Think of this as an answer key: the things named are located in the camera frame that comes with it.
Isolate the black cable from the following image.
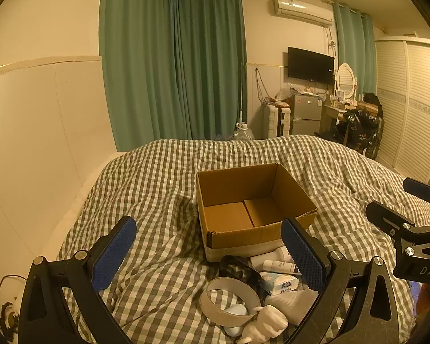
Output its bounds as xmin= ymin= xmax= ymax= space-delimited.
xmin=0 ymin=275 xmax=26 ymax=330

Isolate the white louvred wardrobe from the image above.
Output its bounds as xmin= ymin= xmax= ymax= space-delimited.
xmin=374 ymin=36 xmax=430 ymax=183

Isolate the black patterned pouch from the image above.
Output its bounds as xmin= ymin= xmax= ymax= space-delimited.
xmin=218 ymin=255 xmax=273 ymax=294

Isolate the wooden dressing table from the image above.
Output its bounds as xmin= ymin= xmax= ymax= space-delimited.
xmin=320 ymin=102 xmax=348 ymax=133

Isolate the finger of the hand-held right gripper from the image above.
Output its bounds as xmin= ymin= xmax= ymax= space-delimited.
xmin=403 ymin=177 xmax=430 ymax=203
xmin=365 ymin=201 xmax=416 ymax=239

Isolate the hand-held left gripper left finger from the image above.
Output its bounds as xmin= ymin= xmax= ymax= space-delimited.
xmin=19 ymin=216 xmax=137 ymax=344

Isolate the black wall television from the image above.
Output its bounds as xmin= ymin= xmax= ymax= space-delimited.
xmin=288 ymin=46 xmax=335 ymax=85

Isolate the white oval mirror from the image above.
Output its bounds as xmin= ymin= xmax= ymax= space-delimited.
xmin=335 ymin=63 xmax=357 ymax=101

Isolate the white air conditioner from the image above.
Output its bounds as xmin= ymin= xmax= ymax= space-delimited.
xmin=271 ymin=0 xmax=335 ymax=27

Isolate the white cloth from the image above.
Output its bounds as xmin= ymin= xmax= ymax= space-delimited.
xmin=264 ymin=288 xmax=319 ymax=325

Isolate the tissue packet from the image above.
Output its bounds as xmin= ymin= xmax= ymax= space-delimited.
xmin=261 ymin=271 xmax=302 ymax=296

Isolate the narrow green curtain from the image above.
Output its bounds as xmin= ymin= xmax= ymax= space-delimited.
xmin=333 ymin=2 xmax=377 ymax=95

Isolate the clear water jug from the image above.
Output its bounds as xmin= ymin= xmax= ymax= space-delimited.
xmin=234 ymin=122 xmax=255 ymax=140

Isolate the clear plastic bag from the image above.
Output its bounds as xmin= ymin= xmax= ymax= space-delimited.
xmin=275 ymin=82 xmax=292 ymax=101

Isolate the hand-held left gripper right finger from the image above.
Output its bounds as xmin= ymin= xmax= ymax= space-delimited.
xmin=280 ymin=217 xmax=402 ymax=344

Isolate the grey tape roll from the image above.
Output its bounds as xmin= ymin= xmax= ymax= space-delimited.
xmin=200 ymin=277 xmax=261 ymax=327

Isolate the small grey fridge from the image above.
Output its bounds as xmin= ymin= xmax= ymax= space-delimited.
xmin=290 ymin=93 xmax=323 ymax=137

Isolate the light blue round object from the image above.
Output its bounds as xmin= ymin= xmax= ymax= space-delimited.
xmin=220 ymin=303 xmax=248 ymax=337

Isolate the brown cardboard box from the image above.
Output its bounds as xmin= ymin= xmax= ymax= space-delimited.
xmin=196 ymin=163 xmax=318 ymax=263

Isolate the white figurine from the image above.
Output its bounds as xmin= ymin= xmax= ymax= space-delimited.
xmin=236 ymin=304 xmax=289 ymax=344

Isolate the white suitcase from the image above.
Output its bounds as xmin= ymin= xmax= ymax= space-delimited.
xmin=263 ymin=104 xmax=292 ymax=138

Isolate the white tube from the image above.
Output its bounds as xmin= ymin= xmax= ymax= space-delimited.
xmin=251 ymin=247 xmax=294 ymax=269

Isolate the grey white checked blanket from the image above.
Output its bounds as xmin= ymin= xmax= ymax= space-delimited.
xmin=55 ymin=134 xmax=430 ymax=344

